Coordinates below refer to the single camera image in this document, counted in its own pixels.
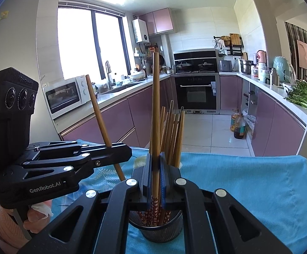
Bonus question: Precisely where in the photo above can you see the purple kitchen cabinets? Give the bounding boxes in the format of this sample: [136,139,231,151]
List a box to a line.
[59,77,174,149]
[219,73,307,157]

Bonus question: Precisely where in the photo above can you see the silver stock pot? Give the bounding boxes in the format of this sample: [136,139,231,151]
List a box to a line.
[239,59,254,75]

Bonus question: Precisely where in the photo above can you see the silver toaster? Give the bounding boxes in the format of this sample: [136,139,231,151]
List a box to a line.
[218,60,233,72]

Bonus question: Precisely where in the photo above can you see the purple kitchen cabinets left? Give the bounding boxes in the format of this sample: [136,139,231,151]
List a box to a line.
[59,77,174,149]

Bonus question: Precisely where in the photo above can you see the pink sleeve forearm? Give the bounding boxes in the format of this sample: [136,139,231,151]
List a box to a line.
[0,207,29,253]

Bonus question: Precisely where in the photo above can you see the pink kettle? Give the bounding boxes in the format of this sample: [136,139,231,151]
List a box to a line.
[256,50,267,71]

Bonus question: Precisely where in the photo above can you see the white water heater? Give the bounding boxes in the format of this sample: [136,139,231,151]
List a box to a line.
[132,18,149,43]

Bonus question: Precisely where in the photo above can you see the purple kitchen cabinets right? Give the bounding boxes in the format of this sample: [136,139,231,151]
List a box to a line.
[219,73,307,157]

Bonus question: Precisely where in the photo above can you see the mint green appliance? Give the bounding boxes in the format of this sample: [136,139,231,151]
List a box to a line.
[273,56,295,84]

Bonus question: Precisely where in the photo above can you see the white microwave oven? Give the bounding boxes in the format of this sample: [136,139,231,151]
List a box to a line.
[43,76,90,120]

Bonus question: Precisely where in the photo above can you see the blue floral tablecloth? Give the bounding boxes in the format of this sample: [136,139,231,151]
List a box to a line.
[51,147,307,253]

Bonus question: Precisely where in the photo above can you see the black built-in oven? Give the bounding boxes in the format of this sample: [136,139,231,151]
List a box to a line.
[174,73,220,113]

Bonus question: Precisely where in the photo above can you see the wooden chopstick light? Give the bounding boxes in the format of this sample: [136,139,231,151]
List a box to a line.
[173,108,184,168]

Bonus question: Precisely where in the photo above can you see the black wall shelf rack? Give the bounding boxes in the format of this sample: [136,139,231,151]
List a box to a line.
[213,33,244,57]

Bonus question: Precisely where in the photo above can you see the kitchen faucet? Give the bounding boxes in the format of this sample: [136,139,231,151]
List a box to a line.
[105,60,113,90]

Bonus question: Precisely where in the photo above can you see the cooking oil bottle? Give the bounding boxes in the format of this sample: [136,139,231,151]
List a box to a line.
[230,108,241,132]

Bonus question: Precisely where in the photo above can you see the pink upper cabinet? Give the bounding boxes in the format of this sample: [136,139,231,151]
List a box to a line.
[139,8,174,36]

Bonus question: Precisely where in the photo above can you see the dark sauce bottle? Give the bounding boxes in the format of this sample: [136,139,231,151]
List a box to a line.
[234,114,246,139]

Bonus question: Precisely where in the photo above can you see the dark wooden chopstick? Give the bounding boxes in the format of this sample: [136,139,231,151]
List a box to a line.
[175,107,185,168]

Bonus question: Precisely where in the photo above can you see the wooden chopstick red pattern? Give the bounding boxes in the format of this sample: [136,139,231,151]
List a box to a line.
[168,114,179,165]
[161,112,169,153]
[159,106,166,150]
[85,75,125,181]
[165,100,174,161]
[151,52,160,226]

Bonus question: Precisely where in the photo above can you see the green leafy vegetables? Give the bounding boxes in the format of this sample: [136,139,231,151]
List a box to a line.
[285,80,307,109]

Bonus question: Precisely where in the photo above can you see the black mesh utensil holder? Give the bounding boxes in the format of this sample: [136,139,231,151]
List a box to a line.
[129,210,183,243]

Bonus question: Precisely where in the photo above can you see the black range hood stove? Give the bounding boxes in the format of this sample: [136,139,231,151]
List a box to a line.
[173,49,218,73]

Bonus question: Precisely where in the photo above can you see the person's left hand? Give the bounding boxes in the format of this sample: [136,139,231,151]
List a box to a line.
[23,200,54,233]

